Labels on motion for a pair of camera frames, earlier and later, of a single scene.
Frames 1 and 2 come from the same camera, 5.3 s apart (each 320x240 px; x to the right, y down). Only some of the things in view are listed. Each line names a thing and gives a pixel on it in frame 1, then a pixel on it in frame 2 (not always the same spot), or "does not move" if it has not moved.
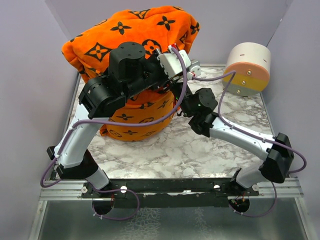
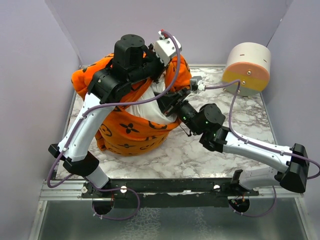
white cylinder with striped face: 251,62 does not move
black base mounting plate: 167,193 does not move
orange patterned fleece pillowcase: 88,46 to 120,133
